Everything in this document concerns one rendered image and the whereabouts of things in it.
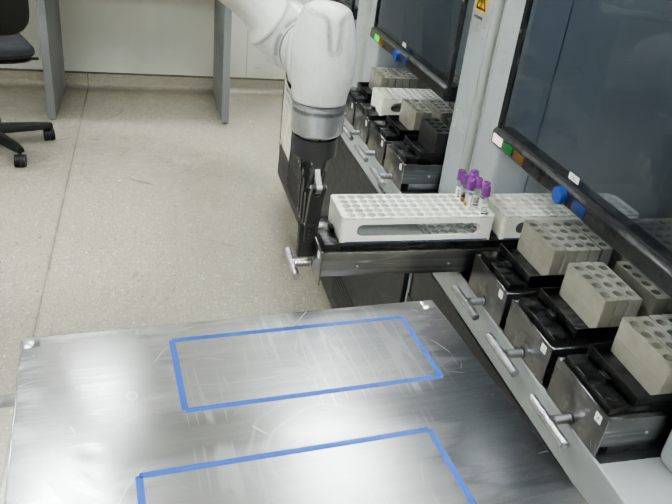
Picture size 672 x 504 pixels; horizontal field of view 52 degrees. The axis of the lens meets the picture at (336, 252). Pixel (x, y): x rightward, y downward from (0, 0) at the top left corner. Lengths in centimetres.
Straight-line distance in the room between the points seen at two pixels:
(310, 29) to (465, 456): 66
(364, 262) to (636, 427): 52
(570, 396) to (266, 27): 76
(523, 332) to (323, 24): 58
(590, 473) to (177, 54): 408
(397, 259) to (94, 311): 144
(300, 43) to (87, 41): 368
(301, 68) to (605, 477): 74
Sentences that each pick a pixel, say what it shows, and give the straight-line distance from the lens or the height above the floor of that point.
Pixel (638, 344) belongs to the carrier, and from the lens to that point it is 106.
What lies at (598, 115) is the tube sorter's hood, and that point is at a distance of 113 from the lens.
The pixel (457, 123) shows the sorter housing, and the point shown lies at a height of 93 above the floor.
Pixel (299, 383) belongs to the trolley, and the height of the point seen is 82.
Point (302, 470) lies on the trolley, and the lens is 80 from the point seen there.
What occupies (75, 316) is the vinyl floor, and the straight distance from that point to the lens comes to 249.
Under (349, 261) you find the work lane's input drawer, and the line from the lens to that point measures 125.
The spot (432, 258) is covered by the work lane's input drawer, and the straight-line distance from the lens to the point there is 130.
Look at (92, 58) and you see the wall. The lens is 477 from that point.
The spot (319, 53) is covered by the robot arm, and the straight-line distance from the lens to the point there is 111.
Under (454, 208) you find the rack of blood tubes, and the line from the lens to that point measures 133.
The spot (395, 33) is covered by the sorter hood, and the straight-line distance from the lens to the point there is 199.
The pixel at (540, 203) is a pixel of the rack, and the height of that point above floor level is 86.
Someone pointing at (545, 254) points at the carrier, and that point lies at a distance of 124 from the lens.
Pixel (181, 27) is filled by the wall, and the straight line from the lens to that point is 471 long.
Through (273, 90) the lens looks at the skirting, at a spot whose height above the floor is 2.
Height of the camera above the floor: 140
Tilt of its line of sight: 29 degrees down
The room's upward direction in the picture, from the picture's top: 7 degrees clockwise
